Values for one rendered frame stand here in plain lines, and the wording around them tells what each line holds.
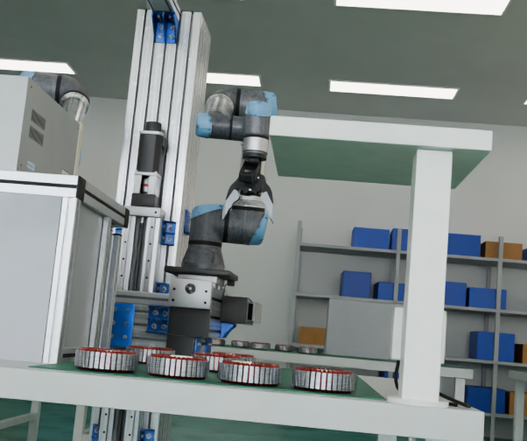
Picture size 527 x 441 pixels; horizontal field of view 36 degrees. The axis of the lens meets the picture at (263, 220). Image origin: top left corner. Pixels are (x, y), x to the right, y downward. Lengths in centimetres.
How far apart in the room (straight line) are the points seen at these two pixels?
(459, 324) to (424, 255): 746
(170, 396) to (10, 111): 71
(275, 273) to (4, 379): 739
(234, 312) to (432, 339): 156
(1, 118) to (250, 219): 124
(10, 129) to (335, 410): 87
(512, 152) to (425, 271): 782
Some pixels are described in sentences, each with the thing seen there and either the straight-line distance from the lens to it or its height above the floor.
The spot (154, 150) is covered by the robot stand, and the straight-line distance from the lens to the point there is 296.
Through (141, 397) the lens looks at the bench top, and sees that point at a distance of 136.
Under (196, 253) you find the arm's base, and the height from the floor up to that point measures 109.
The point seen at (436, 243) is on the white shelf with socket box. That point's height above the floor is 101.
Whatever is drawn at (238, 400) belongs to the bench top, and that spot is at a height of 73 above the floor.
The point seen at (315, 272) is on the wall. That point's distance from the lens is 871.
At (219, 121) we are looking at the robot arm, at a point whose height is 146.
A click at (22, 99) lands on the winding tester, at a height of 127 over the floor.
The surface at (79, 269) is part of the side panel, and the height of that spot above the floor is 94.
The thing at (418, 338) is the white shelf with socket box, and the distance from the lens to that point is 136.
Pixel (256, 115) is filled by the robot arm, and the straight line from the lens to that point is 235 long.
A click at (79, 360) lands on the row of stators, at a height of 76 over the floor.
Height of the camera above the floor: 84
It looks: 8 degrees up
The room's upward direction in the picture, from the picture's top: 5 degrees clockwise
